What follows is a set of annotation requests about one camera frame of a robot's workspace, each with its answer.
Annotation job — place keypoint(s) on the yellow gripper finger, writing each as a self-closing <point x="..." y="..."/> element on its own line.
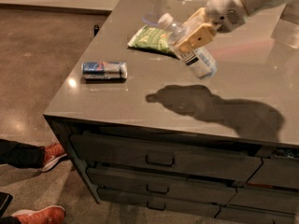
<point x="196" y="38"/>
<point x="197" y="22"/>

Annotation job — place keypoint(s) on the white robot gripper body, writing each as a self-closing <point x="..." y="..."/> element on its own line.
<point x="224" y="11"/>

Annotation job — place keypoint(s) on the clear blue-label plastic bottle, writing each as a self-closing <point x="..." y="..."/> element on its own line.
<point x="200" y="61"/>

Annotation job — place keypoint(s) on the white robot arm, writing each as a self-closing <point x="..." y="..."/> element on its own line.
<point x="254" y="6"/>

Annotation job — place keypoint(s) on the green snack bag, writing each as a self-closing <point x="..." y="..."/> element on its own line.
<point x="149" y="38"/>

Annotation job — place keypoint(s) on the small black floor object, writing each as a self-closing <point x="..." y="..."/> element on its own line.
<point x="96" y="29"/>

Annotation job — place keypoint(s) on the blue silver energy drink can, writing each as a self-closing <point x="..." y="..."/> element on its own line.
<point x="104" y="70"/>

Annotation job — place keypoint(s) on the grey cabinet with drawers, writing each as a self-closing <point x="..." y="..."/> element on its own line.
<point x="168" y="141"/>

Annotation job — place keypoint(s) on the upper orange sneaker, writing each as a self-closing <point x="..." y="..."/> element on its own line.
<point x="52" y="155"/>

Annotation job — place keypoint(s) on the orange sneaker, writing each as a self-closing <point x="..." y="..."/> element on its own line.
<point x="53" y="214"/>
<point x="52" y="155"/>

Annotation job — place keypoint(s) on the black trouser leg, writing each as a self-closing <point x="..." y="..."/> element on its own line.
<point x="21" y="155"/>

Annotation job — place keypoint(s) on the lower orange sneaker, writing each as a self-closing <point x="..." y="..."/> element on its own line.
<point x="53" y="214"/>

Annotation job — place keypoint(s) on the dark object at left edge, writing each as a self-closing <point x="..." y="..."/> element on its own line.
<point x="5" y="200"/>

